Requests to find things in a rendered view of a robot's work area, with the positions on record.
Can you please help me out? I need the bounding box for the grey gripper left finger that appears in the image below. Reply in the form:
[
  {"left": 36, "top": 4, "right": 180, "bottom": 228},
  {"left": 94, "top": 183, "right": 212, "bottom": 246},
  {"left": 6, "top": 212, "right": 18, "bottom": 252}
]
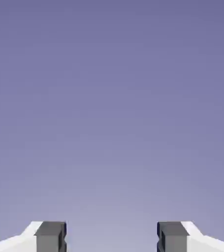
[{"left": 0, "top": 220, "right": 67, "bottom": 252}]

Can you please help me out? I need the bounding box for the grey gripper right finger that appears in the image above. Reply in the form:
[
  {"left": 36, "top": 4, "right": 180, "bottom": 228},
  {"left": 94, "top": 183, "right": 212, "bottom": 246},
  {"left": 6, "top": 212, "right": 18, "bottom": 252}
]
[{"left": 156, "top": 220, "right": 224, "bottom": 252}]

